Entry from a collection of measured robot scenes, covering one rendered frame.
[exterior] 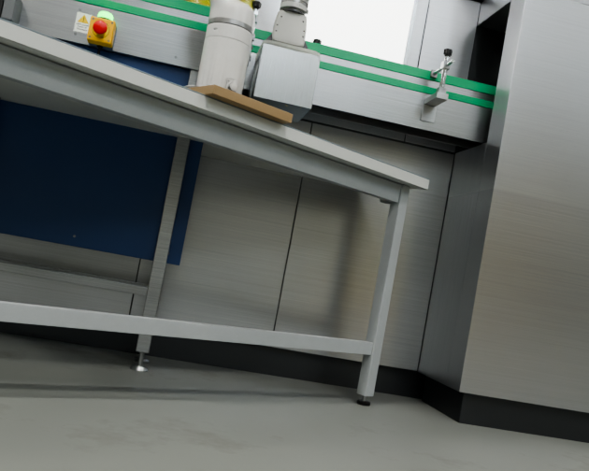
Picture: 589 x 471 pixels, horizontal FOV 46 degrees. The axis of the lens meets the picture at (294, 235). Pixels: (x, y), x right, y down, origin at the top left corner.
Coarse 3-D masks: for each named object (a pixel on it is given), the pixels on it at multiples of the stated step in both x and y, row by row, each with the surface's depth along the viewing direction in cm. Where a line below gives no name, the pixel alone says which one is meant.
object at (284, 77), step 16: (272, 48) 200; (256, 64) 213; (272, 64) 199; (288, 64) 200; (304, 64) 201; (256, 80) 199; (272, 80) 199; (288, 80) 200; (304, 80) 201; (256, 96) 199; (272, 96) 199; (288, 96) 200; (304, 96) 201; (288, 112) 211; (304, 112) 207
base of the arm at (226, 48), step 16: (208, 32) 179; (224, 32) 176; (240, 32) 178; (208, 48) 178; (224, 48) 176; (240, 48) 178; (208, 64) 177; (224, 64) 176; (240, 64) 179; (208, 80) 176; (224, 80) 176; (240, 80) 179
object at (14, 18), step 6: (0, 0) 197; (6, 0) 197; (12, 0) 197; (18, 0) 200; (0, 6) 197; (6, 6) 197; (12, 6) 197; (18, 6) 201; (0, 12) 197; (6, 12) 197; (12, 12) 197; (18, 12) 202; (6, 18) 197; (12, 18) 197; (18, 18) 203
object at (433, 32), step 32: (448, 0) 261; (480, 0) 263; (416, 32) 258; (448, 32) 261; (480, 32) 263; (416, 64) 258; (480, 64) 263; (320, 128) 251; (352, 128) 253; (384, 160) 255; (416, 160) 257; (448, 160) 259; (448, 192) 259
